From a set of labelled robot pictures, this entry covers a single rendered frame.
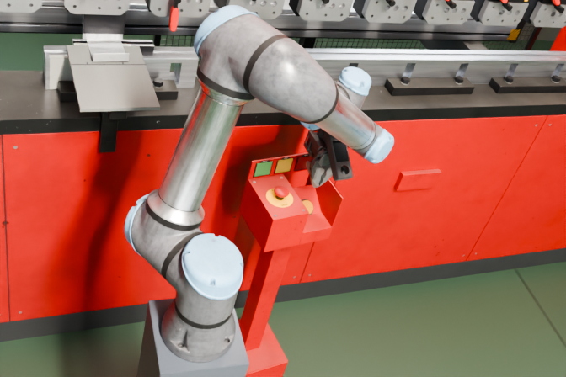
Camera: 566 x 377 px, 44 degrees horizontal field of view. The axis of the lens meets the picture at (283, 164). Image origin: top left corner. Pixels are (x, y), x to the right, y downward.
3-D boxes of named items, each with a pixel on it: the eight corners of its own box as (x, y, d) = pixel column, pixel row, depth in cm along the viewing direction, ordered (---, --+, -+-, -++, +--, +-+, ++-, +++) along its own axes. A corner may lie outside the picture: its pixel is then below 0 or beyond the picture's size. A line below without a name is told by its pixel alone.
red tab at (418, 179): (396, 191, 230) (403, 175, 225) (393, 187, 231) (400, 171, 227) (434, 188, 236) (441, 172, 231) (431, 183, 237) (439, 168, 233)
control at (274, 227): (263, 252, 180) (278, 202, 169) (238, 210, 190) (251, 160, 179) (328, 238, 189) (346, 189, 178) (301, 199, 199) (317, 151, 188)
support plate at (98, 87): (79, 112, 155) (79, 108, 154) (66, 48, 173) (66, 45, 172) (159, 110, 162) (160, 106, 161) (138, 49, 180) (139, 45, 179)
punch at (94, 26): (82, 40, 174) (84, 7, 168) (82, 36, 175) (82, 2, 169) (123, 41, 177) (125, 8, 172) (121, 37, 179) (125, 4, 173)
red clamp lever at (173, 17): (169, 33, 172) (174, -3, 166) (166, 24, 174) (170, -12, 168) (177, 33, 172) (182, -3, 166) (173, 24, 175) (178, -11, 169)
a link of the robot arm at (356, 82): (333, 70, 157) (355, 60, 163) (318, 107, 165) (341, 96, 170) (358, 90, 154) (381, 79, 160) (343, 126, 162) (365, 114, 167)
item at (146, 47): (73, 55, 175) (74, 45, 173) (72, 48, 177) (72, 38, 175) (152, 55, 183) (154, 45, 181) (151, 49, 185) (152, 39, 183)
